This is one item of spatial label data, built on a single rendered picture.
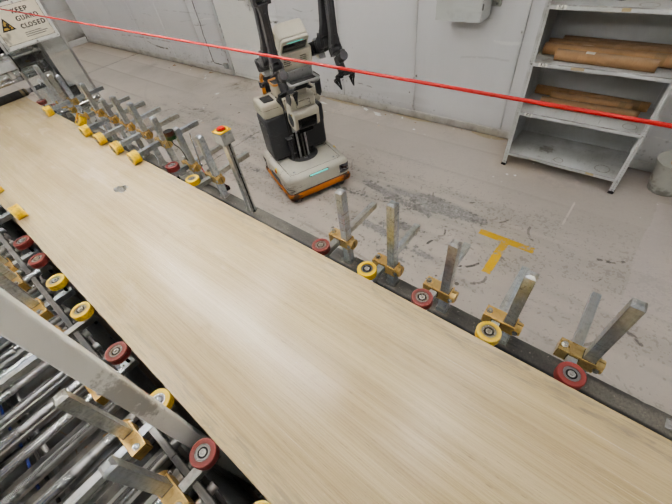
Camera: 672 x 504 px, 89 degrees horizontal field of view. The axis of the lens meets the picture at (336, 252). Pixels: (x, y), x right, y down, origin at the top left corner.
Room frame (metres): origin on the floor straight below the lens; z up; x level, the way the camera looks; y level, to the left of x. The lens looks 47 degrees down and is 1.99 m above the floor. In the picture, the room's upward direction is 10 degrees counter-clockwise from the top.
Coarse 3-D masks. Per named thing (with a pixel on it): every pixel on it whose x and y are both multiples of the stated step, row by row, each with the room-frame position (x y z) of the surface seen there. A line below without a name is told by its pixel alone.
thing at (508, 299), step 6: (522, 270) 0.81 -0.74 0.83; (516, 276) 0.78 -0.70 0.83; (522, 276) 0.78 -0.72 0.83; (516, 282) 0.75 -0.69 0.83; (510, 288) 0.73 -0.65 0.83; (516, 288) 0.73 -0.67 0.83; (510, 294) 0.71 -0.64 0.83; (504, 300) 0.68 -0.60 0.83; (510, 300) 0.68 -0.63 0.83; (504, 306) 0.66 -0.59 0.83; (498, 324) 0.59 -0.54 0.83
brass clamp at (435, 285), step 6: (426, 282) 0.82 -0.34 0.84; (432, 282) 0.82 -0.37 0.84; (438, 282) 0.81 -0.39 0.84; (426, 288) 0.81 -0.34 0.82; (432, 288) 0.79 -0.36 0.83; (438, 288) 0.78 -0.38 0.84; (438, 294) 0.77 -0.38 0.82; (444, 294) 0.75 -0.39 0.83; (450, 294) 0.74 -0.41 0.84; (456, 294) 0.74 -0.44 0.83; (444, 300) 0.75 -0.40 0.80; (450, 300) 0.73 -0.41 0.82
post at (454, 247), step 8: (456, 240) 0.78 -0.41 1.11; (448, 248) 0.77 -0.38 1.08; (456, 248) 0.75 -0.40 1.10; (448, 256) 0.77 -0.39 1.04; (456, 256) 0.75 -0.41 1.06; (448, 264) 0.76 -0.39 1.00; (456, 264) 0.76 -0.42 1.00; (448, 272) 0.76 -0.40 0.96; (448, 280) 0.75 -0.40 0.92; (448, 288) 0.75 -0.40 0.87; (440, 304) 0.76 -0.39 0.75; (448, 304) 0.77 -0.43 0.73
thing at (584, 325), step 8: (592, 296) 0.63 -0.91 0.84; (600, 296) 0.62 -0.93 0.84; (592, 304) 0.60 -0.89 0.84; (584, 312) 0.58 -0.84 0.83; (592, 312) 0.57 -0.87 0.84; (584, 320) 0.54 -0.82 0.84; (592, 320) 0.54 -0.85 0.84; (584, 328) 0.51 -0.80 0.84; (576, 336) 0.49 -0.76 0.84; (584, 336) 0.49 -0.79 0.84; (568, 360) 0.42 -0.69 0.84; (576, 360) 0.41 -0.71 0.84
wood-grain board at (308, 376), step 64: (0, 128) 3.08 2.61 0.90; (64, 128) 2.85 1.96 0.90; (64, 192) 1.89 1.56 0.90; (128, 192) 1.76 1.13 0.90; (192, 192) 1.65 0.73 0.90; (64, 256) 1.30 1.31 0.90; (128, 256) 1.22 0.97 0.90; (192, 256) 1.14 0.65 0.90; (256, 256) 1.07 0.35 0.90; (320, 256) 1.00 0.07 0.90; (128, 320) 0.84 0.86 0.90; (192, 320) 0.79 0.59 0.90; (256, 320) 0.74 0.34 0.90; (320, 320) 0.69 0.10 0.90; (384, 320) 0.64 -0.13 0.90; (192, 384) 0.53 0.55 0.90; (256, 384) 0.49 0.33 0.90; (320, 384) 0.45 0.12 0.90; (384, 384) 0.42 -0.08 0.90; (448, 384) 0.38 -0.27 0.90; (512, 384) 0.35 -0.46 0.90; (256, 448) 0.30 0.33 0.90; (320, 448) 0.27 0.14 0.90; (384, 448) 0.24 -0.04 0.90; (448, 448) 0.22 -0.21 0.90; (512, 448) 0.19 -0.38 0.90; (576, 448) 0.17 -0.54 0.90; (640, 448) 0.14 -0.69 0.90
